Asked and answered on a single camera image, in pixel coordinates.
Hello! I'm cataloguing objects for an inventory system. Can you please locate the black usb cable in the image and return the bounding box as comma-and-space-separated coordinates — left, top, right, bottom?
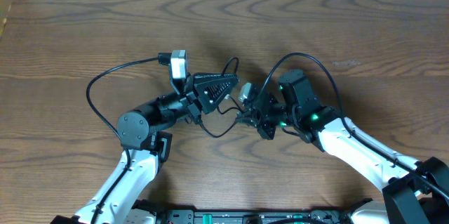
198, 56, 246, 139

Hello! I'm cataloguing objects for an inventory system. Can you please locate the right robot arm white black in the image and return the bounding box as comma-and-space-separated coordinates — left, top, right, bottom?
239, 70, 448, 223

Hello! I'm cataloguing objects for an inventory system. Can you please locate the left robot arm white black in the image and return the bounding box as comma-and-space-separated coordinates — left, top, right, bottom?
53, 73, 239, 223

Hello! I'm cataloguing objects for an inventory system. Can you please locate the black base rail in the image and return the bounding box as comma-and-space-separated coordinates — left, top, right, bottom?
147, 209, 344, 224

